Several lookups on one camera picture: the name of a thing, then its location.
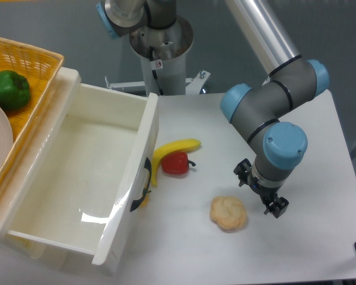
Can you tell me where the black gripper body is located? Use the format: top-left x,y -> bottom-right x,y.
247,164 -> 282,204

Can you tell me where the green bell pepper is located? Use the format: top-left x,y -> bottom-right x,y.
0,70 -> 31,111

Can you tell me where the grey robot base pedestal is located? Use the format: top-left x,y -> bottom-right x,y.
129,16 -> 193,91

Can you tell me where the white plastic drawer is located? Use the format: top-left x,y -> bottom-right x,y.
0,68 -> 158,275

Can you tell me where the white metal mounting frame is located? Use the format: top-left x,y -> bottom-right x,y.
104,70 -> 211,96

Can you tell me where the red bell pepper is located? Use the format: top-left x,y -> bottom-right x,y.
161,151 -> 196,175

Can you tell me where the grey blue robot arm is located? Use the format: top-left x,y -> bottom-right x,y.
96,1 -> 329,217

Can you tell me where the round beige bread roll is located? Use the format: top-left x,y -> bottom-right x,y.
209,196 -> 247,230

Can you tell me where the black drawer handle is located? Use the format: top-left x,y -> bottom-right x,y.
129,157 -> 152,213

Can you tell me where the black cable on pedestal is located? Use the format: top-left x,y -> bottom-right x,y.
149,46 -> 166,96

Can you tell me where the yellow banana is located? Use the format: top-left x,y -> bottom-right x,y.
151,138 -> 201,187

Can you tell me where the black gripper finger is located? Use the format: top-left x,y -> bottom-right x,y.
262,193 -> 289,219
233,159 -> 252,187

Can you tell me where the yellow woven basket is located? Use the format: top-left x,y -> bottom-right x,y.
0,37 -> 64,196

